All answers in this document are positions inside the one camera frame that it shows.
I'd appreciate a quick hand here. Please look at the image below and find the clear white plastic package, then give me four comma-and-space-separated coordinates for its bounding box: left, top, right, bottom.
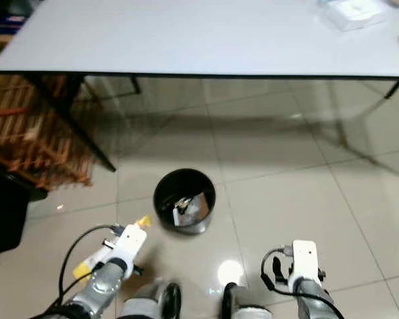
319, 0, 392, 32

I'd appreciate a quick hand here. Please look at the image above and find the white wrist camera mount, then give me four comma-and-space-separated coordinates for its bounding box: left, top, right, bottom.
110, 225, 148, 266
291, 240, 321, 293

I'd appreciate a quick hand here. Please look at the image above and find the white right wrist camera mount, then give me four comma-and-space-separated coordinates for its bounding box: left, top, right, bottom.
291, 240, 321, 293

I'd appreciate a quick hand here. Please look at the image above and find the robot left leg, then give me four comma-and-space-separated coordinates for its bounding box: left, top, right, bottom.
120, 282, 184, 319

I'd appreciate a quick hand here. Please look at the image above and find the black round rubbish bin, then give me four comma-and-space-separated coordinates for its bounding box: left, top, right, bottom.
153, 168, 217, 235

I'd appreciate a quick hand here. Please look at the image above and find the silver foil trash packet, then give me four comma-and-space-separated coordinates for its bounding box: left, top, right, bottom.
172, 193, 210, 227

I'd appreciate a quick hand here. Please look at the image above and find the black bulky object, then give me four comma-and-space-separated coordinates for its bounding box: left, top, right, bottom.
0, 159, 47, 257

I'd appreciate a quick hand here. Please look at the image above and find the grey white table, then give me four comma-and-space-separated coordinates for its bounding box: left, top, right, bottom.
0, 0, 399, 82

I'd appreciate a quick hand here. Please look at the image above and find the blue box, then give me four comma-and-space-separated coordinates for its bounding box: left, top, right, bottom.
0, 13, 27, 35

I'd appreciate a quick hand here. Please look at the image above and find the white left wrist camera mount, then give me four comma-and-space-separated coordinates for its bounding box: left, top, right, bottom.
110, 225, 148, 266

